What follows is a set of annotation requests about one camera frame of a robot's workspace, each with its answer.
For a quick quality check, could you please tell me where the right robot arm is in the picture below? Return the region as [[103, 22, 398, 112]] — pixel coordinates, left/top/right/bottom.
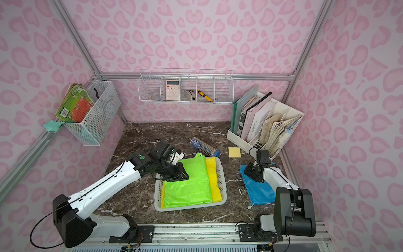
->
[[244, 150, 317, 237]]

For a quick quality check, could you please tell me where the blue lidded pen tube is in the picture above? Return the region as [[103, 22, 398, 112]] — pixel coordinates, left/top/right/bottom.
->
[[190, 137, 220, 158]]

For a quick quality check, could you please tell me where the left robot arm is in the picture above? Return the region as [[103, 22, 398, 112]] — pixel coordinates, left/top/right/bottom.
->
[[52, 140, 190, 248]]

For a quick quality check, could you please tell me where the white mesh wall basket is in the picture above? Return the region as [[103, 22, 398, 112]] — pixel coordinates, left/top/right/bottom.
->
[[64, 80, 121, 146]]

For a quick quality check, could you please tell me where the yellow utility knife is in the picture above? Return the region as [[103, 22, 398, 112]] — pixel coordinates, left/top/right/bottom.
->
[[197, 90, 213, 102]]

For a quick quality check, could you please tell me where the golden yellow raincoat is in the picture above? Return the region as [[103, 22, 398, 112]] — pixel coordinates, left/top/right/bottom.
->
[[161, 153, 222, 209]]

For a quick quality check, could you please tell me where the blue raincoat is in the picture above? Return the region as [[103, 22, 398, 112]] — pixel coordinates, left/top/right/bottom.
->
[[240, 165, 276, 206]]

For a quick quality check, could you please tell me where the white wire wall shelf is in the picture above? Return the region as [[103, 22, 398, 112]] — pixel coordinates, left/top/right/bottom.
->
[[137, 69, 234, 104]]

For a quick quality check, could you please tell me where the white file organizer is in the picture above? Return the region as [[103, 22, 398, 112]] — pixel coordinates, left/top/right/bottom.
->
[[227, 91, 304, 160]]

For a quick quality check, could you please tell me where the silver stapler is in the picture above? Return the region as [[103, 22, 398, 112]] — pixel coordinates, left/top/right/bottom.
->
[[183, 89, 197, 102]]

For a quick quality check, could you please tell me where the pink calculator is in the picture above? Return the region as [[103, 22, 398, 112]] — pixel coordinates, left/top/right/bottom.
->
[[165, 80, 181, 101]]

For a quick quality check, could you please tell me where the pink binder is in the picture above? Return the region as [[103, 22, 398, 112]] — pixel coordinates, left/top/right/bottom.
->
[[238, 95, 276, 142]]

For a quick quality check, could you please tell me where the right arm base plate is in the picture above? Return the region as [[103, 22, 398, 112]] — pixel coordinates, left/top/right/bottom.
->
[[235, 223, 283, 243]]

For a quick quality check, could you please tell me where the green raincoat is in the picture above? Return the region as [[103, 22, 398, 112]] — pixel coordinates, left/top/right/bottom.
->
[[162, 153, 213, 209]]

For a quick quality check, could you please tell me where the green folder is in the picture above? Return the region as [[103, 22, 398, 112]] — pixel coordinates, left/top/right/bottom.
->
[[230, 84, 259, 134]]

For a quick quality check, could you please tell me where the yellow sticky note pad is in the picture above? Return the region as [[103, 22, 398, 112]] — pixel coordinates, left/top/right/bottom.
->
[[228, 147, 241, 158]]

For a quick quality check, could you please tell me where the green and red booklet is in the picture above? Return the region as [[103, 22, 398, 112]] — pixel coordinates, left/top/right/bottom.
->
[[55, 83, 94, 123]]

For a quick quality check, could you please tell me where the mint green wall hook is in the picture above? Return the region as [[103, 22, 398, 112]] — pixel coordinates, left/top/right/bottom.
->
[[43, 120, 65, 132]]

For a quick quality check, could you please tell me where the white plastic basket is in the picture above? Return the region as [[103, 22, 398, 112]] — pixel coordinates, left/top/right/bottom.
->
[[154, 157, 227, 212]]

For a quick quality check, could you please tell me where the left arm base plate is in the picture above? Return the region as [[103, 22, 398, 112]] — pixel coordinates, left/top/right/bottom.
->
[[109, 225, 155, 244]]

